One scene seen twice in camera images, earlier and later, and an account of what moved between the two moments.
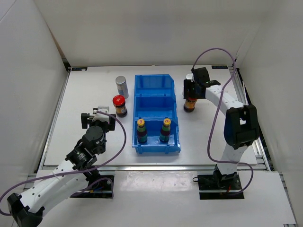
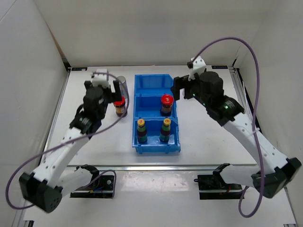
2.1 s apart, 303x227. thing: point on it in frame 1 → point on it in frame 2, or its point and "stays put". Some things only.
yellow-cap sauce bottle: x=142 y=136 stays put
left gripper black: x=87 y=120 → x=113 y=96
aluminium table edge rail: x=163 y=167 stays put
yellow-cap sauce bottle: x=165 y=131 stays put
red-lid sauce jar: x=189 y=105 → x=166 y=101
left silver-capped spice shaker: x=122 y=86 stays put
